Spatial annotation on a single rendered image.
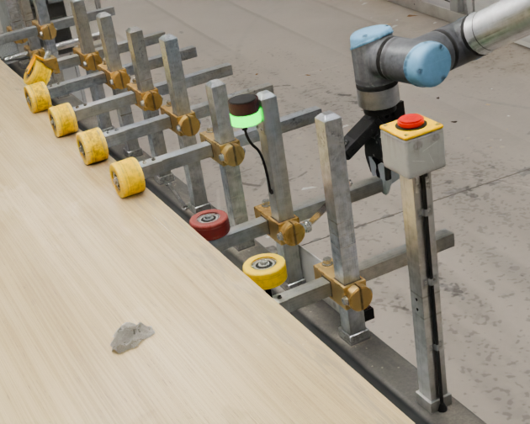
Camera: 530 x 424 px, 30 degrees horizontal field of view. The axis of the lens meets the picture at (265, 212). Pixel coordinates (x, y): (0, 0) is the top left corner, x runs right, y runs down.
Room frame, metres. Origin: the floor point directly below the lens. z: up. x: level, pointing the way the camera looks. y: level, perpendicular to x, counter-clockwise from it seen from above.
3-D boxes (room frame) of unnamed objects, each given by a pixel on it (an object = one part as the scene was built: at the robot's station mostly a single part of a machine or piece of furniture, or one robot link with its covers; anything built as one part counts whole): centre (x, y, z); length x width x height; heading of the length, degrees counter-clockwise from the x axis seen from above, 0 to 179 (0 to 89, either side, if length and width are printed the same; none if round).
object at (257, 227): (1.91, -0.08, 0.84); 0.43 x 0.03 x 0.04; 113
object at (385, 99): (2.00, -0.28, 1.05); 0.10 x 0.09 x 0.05; 23
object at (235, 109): (1.83, 0.01, 1.14); 0.06 x 0.06 x 0.02
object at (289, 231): (1.87, -0.02, 0.85); 0.14 x 0.06 x 0.05; 23
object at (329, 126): (1.62, -0.13, 0.93); 0.04 x 0.04 x 0.48; 23
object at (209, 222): (1.83, 0.12, 0.85); 0.08 x 0.08 x 0.11
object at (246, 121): (1.83, 0.01, 1.11); 0.06 x 0.06 x 0.02
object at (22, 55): (3.74, 0.73, 0.80); 0.44 x 0.03 x 0.04; 113
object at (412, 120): (1.38, -0.24, 1.22); 0.04 x 0.04 x 0.02
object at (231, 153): (2.10, 0.07, 0.95); 0.14 x 0.06 x 0.05; 23
